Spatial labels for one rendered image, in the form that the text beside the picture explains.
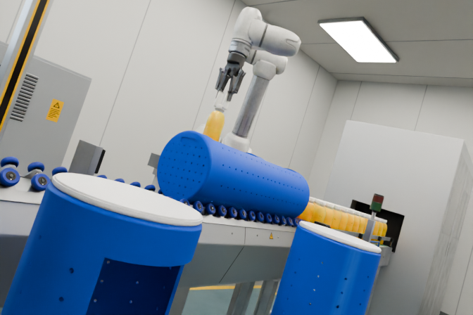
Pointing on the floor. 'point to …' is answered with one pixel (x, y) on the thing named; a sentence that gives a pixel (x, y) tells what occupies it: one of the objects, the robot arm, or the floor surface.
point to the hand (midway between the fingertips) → (222, 100)
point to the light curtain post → (27, 35)
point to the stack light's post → (369, 230)
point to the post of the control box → (234, 299)
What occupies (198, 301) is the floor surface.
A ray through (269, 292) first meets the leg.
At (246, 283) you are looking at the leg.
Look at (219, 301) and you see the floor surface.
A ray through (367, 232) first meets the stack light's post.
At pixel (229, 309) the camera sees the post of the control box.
